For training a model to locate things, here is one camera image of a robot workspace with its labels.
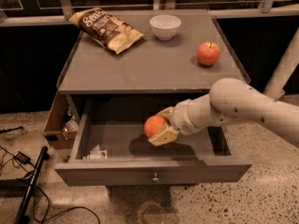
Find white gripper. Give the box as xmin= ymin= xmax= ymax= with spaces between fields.
xmin=148 ymin=99 xmax=199 ymax=147

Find orange fruit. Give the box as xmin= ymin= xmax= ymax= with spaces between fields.
xmin=144 ymin=115 xmax=166 ymax=137

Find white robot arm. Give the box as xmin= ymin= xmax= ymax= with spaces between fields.
xmin=149 ymin=35 xmax=299 ymax=147

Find round metal drawer knob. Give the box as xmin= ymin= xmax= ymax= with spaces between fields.
xmin=152 ymin=173 xmax=160 ymax=183

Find open grey top drawer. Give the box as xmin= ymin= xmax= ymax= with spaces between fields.
xmin=55 ymin=96 xmax=251 ymax=186

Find grey cabinet with counter top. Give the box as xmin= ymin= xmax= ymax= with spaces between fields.
xmin=58 ymin=9 xmax=250 ymax=114

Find white paper in drawer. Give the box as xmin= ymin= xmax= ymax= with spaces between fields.
xmin=83 ymin=146 xmax=107 ymax=160

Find red apple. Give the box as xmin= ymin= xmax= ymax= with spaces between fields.
xmin=196 ymin=42 xmax=221 ymax=67

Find white ceramic bowl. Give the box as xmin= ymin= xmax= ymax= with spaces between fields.
xmin=149 ymin=15 xmax=181 ymax=41

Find brown chip bag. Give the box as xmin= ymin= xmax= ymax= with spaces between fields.
xmin=69 ymin=7 xmax=144 ymax=54

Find brown cardboard box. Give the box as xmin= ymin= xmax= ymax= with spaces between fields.
xmin=43 ymin=92 xmax=77 ymax=149

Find black power adapter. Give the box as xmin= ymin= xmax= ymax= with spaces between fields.
xmin=14 ymin=151 xmax=31 ymax=164

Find black pole on floor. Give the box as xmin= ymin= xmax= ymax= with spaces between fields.
xmin=13 ymin=147 xmax=49 ymax=224

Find metal window railing frame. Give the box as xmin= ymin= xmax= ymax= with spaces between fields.
xmin=0 ymin=0 xmax=299 ymax=26

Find black floor cable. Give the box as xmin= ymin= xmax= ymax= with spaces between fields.
xmin=0 ymin=145 xmax=102 ymax=224

